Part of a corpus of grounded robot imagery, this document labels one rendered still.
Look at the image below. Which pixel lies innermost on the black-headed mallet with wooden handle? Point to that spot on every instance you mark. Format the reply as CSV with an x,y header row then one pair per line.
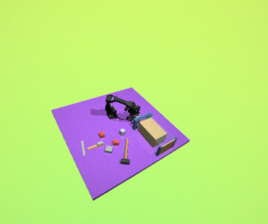
x,y
125,160

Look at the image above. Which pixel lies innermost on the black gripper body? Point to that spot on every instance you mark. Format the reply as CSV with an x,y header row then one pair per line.
x,y
132,111

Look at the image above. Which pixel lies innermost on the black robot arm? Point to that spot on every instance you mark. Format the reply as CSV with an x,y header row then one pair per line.
x,y
131,105

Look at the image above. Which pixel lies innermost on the grey cylinder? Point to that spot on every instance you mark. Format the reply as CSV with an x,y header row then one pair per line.
x,y
122,132

